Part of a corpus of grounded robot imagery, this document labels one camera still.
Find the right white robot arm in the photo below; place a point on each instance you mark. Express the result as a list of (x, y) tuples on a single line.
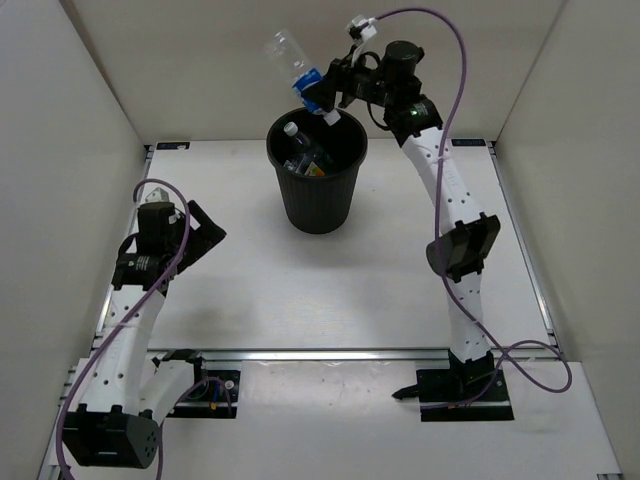
[(464, 233)]

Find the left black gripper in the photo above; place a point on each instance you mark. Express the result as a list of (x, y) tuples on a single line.
[(203, 238)]

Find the clear bottle orange label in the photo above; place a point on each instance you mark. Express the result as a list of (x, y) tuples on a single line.
[(314, 170)]

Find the left blue table sticker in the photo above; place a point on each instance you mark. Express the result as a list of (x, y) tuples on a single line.
[(172, 146)]

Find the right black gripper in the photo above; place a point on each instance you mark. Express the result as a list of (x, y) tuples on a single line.
[(325, 92)]

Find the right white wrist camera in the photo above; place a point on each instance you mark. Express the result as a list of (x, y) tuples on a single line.
[(361, 29)]

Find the right blue table sticker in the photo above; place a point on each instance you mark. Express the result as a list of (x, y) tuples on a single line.
[(468, 142)]

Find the clear bottle blue label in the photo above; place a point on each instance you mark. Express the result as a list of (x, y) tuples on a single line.
[(298, 71)]

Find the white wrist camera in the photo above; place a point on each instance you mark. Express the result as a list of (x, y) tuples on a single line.
[(157, 195), (361, 29)]

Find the black plastic waste bin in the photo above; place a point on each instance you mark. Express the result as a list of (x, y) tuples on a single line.
[(318, 205)]

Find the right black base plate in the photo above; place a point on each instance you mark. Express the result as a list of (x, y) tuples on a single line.
[(442, 399)]

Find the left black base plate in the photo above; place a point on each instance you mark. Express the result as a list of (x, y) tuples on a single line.
[(214, 399)]

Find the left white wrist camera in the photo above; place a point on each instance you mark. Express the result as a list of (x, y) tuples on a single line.
[(157, 195)]

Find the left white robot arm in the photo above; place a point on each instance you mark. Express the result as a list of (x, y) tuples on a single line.
[(112, 417)]

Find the clear bottle green label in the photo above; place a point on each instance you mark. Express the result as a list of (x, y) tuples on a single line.
[(304, 145)]

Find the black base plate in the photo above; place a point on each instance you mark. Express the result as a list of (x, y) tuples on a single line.
[(442, 399), (214, 399)]

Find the blue table sticker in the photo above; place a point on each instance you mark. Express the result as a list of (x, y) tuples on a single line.
[(468, 142), (172, 146)]

